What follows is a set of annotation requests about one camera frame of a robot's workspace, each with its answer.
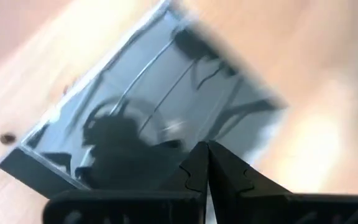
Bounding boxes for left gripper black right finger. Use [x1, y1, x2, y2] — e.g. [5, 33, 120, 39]
[208, 140, 358, 224]

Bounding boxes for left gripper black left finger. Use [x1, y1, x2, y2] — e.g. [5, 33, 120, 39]
[42, 141, 209, 224]

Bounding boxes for shiny CD jewel case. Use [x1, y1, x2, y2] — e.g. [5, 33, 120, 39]
[0, 0, 288, 200]

